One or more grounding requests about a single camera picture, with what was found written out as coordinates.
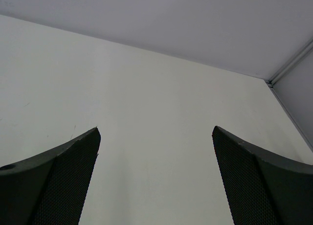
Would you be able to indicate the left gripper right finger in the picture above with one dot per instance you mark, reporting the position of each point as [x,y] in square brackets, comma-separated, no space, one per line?
[263,188]

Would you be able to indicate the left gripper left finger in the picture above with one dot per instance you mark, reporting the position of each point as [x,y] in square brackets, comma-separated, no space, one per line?
[49,188]

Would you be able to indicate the right aluminium side rail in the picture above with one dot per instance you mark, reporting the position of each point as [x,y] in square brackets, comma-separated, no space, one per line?
[291,115]

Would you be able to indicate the right aluminium frame post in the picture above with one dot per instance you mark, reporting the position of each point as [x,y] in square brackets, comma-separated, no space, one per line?
[291,63]

